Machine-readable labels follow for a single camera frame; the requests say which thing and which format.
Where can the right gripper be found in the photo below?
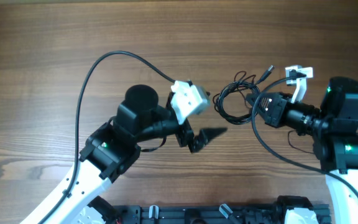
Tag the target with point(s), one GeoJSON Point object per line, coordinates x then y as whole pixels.
{"type": "Point", "coordinates": [274, 115]}

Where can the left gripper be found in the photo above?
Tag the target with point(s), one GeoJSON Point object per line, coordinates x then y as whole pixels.
{"type": "Point", "coordinates": [184, 134]}

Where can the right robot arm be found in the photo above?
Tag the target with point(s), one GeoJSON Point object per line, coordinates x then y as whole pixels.
{"type": "Point", "coordinates": [333, 127]}

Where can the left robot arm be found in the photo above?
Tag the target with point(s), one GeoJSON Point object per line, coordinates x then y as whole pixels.
{"type": "Point", "coordinates": [113, 148]}

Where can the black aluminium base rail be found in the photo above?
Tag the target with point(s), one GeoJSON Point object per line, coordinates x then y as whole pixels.
{"type": "Point", "coordinates": [286, 209]}

